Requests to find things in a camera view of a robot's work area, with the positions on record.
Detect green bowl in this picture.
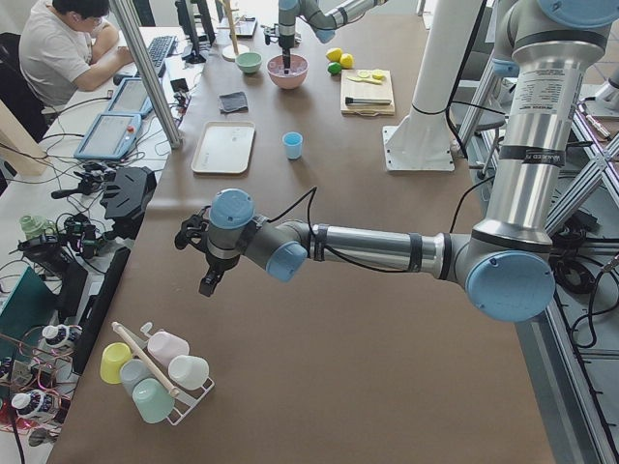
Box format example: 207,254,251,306
235,51,262,74

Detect light blue cup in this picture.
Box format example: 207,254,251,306
281,131,304,160

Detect mint green cup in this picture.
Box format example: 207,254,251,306
132,378,175,423

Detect teach pendant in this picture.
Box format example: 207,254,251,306
106,77,153,117
74,112,142,160

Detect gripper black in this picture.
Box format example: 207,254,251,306
278,31,295,74
198,250,240,297

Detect wooden glass stand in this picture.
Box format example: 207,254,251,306
217,0,250,62

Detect teach pendant near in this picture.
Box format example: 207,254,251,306
74,112,142,160

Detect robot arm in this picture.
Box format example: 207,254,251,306
198,1,618,322
278,0,385,74

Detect yellow lemon left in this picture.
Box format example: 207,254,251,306
339,53,354,70

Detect grey folded cloth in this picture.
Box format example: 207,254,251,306
219,91,249,114

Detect white wire cup rack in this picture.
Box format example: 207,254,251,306
131,323,215,425

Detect black keyboard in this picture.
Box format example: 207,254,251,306
148,36,177,77

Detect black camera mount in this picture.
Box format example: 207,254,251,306
100,166,157,240

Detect bamboo cutting board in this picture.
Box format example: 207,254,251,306
340,70,396,116

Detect pink bowl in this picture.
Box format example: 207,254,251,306
267,54,309,90

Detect clear ice cubes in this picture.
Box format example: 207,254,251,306
268,56,307,78

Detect white cup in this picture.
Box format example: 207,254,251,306
167,355,210,391

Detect teach pendant far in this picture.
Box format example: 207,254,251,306
106,77,153,117

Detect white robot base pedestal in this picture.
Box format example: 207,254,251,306
383,0,486,172

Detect green lime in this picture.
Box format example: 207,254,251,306
327,62,341,75

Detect yellow plastic knife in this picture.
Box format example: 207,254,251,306
346,75,383,85

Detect aluminium frame post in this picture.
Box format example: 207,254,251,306
110,0,182,149

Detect cream rabbit tray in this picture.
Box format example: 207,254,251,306
191,121,255,175

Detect wooden rack handle rod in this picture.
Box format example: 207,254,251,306
111,321,180,398

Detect seated person white shirt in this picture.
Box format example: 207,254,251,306
18,0,133,107

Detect pink cup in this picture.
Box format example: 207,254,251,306
147,331,190,367

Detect yellow cup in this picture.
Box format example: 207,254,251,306
100,342,133,385

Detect grey cup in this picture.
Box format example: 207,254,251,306
120,358,151,396

